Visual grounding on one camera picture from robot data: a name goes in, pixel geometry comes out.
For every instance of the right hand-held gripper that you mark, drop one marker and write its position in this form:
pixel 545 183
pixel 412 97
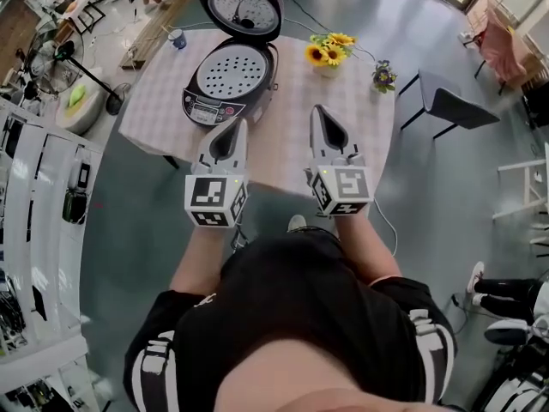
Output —
pixel 349 185

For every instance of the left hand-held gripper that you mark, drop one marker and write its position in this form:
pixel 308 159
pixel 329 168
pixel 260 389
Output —
pixel 210 191

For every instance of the dark purple rice cooker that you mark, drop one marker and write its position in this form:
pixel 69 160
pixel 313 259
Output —
pixel 206 110

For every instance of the perforated metal steamer tray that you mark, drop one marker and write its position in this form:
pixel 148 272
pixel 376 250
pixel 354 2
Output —
pixel 233 73

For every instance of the person's right forearm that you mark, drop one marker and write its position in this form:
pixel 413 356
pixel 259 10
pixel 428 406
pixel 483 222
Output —
pixel 369 251

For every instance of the person's left forearm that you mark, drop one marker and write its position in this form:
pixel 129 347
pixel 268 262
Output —
pixel 195 260

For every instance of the sunflowers in white pot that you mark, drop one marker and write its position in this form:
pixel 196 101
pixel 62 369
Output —
pixel 328 56

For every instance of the purple flowers in small pot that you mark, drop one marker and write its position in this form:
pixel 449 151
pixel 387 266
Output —
pixel 383 77

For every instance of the checked pink tablecloth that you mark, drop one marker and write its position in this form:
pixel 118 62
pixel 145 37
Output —
pixel 285 101

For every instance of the dark table leg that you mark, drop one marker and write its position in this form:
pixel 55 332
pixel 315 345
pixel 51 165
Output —
pixel 171 162

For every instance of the person's white shoe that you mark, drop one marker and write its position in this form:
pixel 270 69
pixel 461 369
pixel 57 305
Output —
pixel 296 222

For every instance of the blue cup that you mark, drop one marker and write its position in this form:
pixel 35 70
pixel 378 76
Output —
pixel 177 40

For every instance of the grey chair with black legs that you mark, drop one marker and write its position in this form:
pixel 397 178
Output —
pixel 450 105

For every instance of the wooden bench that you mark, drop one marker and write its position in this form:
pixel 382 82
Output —
pixel 150 32

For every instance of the pale round floor cushion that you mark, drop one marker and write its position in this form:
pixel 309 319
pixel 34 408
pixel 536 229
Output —
pixel 83 116

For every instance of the green soft toy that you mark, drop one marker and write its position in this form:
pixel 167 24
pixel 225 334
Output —
pixel 78 95

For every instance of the person's black shirt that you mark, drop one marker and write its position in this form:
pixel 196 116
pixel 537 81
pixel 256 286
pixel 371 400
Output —
pixel 291 298

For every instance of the black metal chair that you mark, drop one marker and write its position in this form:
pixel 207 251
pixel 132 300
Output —
pixel 90 13

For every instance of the pink cloth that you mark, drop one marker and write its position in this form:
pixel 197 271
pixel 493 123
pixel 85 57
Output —
pixel 502 47

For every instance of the white shelf unit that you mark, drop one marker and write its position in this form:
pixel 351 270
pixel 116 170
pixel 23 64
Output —
pixel 38 213

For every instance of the black standing fan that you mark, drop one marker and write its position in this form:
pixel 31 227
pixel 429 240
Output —
pixel 43 62

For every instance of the white stool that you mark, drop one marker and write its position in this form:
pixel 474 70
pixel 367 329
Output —
pixel 525 187

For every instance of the wooden rack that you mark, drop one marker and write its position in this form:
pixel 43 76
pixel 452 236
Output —
pixel 536 67

